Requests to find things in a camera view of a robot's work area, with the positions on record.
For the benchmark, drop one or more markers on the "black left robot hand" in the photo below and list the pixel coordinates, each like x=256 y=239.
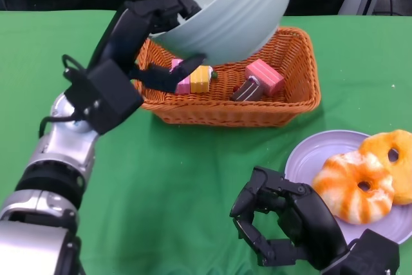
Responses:
x=119 y=40

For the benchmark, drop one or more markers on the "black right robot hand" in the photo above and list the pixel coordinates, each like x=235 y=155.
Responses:
x=312 y=220

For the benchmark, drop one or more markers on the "grey bowl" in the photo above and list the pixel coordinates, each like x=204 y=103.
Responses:
x=231 y=24

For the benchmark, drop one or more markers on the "lavender plate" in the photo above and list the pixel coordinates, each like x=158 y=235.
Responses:
x=305 y=159

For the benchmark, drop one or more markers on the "yellow striped cake slice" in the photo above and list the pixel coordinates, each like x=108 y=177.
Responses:
x=199 y=81

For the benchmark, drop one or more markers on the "orange wicker basket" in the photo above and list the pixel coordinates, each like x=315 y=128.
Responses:
x=225 y=110

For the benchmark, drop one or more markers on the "chocolate cake slice silver top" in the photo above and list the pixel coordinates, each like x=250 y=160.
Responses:
x=246 y=93

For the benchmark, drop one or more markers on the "salmon pink cake slice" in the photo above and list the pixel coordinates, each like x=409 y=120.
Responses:
x=267 y=77

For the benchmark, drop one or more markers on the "green tablecloth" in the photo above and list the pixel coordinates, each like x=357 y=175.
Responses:
x=48 y=46

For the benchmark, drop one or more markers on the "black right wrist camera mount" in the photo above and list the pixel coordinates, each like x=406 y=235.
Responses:
x=370 y=255

